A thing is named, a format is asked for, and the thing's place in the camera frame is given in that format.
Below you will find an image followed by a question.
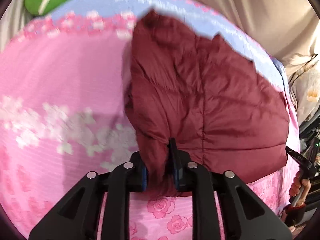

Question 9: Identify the beige curtain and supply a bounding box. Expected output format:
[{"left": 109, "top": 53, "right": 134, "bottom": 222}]
[{"left": 195, "top": 0, "right": 319, "bottom": 61}]

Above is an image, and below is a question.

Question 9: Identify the maroon quilted puffer jacket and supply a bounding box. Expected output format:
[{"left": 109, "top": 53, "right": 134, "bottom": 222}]
[{"left": 125, "top": 11, "right": 289, "bottom": 197}]

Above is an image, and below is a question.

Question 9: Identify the grey floral fabric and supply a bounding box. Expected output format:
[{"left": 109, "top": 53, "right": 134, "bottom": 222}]
[{"left": 286, "top": 55, "right": 319, "bottom": 125}]

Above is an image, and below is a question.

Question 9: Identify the pink floral bed sheet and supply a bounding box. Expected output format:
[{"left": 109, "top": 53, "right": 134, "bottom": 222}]
[{"left": 1, "top": 0, "right": 289, "bottom": 237}]

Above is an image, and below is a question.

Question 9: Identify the person's right hand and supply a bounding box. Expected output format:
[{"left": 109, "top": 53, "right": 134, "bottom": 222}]
[{"left": 289, "top": 172, "right": 311, "bottom": 207}]

